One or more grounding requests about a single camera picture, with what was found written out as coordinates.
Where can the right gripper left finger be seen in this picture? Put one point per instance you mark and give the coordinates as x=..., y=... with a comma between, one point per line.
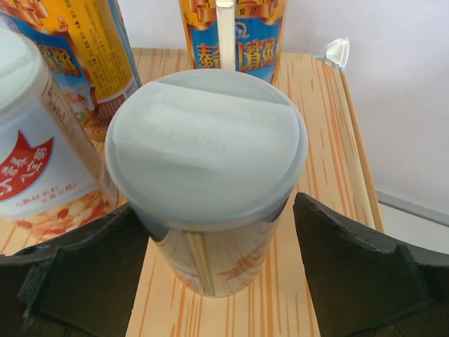
x=82, y=283

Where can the pink red porridge can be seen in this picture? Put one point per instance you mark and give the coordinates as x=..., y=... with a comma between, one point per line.
x=53, y=180

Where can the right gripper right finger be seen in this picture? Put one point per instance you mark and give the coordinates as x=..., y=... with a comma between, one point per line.
x=365, y=283

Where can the pink porridge can clear lid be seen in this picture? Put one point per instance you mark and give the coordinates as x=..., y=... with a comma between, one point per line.
x=208, y=159

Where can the yellow porridge can with spoon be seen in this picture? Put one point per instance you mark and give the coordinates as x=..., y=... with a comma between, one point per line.
x=245, y=36

